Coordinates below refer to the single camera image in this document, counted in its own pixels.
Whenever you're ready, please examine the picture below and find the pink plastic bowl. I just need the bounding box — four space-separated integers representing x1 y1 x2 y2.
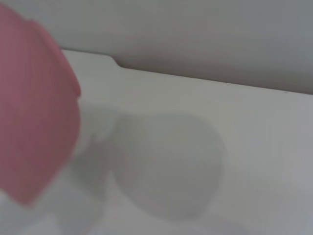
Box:
0 4 82 206

